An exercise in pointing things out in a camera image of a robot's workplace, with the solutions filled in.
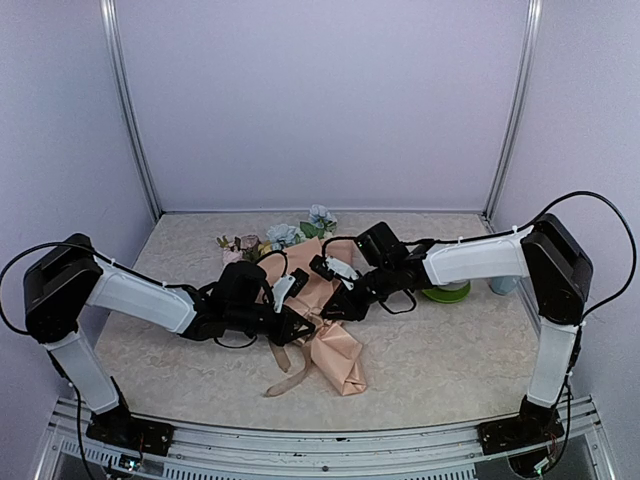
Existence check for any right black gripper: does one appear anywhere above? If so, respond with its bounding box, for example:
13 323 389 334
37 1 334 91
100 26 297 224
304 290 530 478
320 262 396 322

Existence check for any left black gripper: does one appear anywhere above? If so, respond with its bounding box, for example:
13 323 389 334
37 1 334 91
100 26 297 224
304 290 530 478
227 303 315 346

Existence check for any tan ribbon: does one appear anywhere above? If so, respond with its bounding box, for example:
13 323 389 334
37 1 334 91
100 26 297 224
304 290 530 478
263 313 336 398

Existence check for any pink wrapping paper sheet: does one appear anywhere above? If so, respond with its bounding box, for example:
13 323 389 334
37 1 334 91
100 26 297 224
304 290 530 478
265 238 367 398

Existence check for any pink rose stem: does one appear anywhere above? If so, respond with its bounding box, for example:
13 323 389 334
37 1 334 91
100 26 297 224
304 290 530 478
216 234 264 266

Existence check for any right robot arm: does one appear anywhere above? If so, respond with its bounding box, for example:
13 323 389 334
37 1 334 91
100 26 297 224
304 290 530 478
310 214 593 444

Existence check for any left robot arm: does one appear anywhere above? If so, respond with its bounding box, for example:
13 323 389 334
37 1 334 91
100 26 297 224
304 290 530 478
23 234 315 445

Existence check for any green plate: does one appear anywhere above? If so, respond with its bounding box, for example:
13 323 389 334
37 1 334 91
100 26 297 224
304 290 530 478
422 281 471 304

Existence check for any white ceramic bowl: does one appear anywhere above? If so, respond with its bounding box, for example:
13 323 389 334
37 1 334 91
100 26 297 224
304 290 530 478
439 281 468 291

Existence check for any light blue cup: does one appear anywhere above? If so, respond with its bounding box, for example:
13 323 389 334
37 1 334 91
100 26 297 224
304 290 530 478
489 276 519 296

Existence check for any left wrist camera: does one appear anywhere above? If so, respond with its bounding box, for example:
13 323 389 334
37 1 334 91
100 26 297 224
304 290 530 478
272 268 309 312

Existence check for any front aluminium rail base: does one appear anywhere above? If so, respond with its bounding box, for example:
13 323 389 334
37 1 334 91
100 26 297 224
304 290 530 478
34 394 616 480

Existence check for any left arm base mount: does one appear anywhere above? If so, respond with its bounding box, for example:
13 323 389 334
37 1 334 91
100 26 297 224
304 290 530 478
86 378 174 457

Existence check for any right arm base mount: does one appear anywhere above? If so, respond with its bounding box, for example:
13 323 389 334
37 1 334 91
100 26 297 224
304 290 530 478
477 397 564 455

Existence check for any right aluminium frame post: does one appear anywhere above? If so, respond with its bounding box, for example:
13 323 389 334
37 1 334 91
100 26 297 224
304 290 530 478
483 0 544 223

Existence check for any aluminium frame post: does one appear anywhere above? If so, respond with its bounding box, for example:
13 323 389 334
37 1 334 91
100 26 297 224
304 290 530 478
100 0 164 223
483 0 544 223

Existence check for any left aluminium frame post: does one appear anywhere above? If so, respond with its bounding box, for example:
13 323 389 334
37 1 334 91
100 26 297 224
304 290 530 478
100 0 164 223

